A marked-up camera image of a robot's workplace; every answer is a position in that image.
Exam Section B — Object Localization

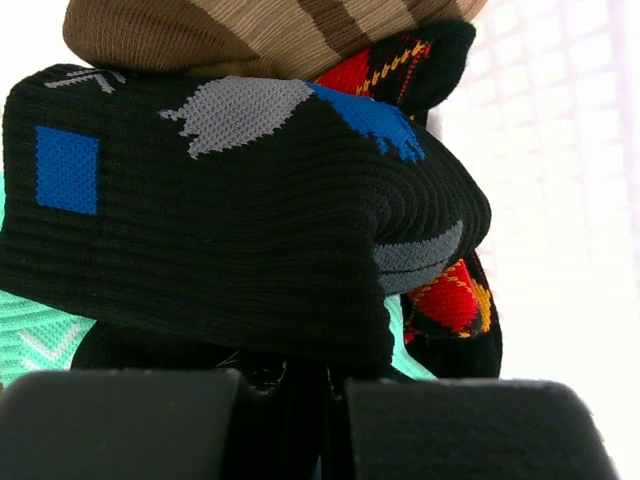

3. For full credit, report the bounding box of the black sport sock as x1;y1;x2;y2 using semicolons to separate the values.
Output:
0;63;494;374

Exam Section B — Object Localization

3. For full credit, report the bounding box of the mint green sock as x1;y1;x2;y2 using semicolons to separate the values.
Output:
0;169;96;391

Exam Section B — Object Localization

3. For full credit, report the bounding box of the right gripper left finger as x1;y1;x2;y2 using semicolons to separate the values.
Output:
1;370;300;479

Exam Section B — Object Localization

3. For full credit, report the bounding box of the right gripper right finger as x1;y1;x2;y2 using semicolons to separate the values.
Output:
324;369;619;480

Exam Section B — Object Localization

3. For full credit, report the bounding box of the white plastic basket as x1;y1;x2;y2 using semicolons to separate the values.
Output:
429;0;640;401

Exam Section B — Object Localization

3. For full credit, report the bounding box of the brown striped sock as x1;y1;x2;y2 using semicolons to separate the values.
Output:
62;0;485;80

